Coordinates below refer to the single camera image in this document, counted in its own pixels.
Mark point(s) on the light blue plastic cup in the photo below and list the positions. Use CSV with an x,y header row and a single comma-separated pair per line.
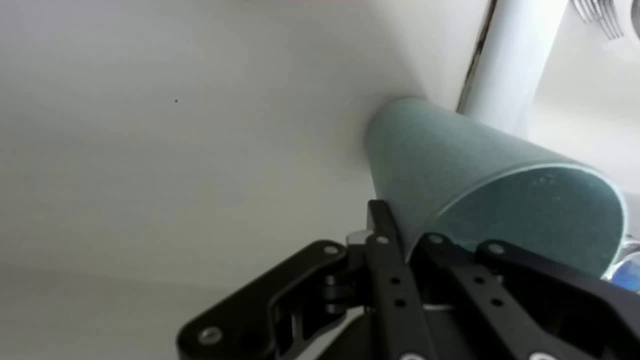
x,y
452,161

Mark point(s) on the blue bowl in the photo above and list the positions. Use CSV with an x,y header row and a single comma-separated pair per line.
x,y
630,275

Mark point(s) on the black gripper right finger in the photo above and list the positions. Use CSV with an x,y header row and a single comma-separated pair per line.
x,y
533,312

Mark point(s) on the white porcelain sink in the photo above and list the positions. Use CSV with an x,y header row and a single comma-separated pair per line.
x,y
200,133

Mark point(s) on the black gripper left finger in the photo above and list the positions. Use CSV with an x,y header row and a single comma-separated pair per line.
x,y
387,293

